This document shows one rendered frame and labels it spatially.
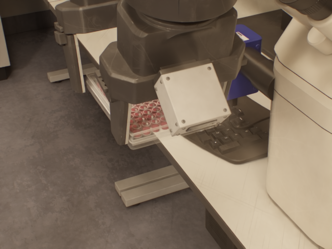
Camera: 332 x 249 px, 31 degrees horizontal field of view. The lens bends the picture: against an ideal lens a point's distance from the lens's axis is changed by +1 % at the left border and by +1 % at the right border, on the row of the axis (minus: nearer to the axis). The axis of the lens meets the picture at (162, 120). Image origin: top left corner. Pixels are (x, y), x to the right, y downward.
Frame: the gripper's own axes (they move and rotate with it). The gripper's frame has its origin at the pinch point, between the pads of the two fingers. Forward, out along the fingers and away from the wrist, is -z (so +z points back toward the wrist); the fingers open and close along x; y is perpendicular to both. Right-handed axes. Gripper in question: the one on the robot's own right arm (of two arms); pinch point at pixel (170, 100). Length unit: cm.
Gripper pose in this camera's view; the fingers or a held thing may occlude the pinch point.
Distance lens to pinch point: 51.1
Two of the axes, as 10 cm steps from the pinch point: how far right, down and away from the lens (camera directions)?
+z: 0.5, -7.3, -6.9
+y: -4.1, -6.4, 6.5
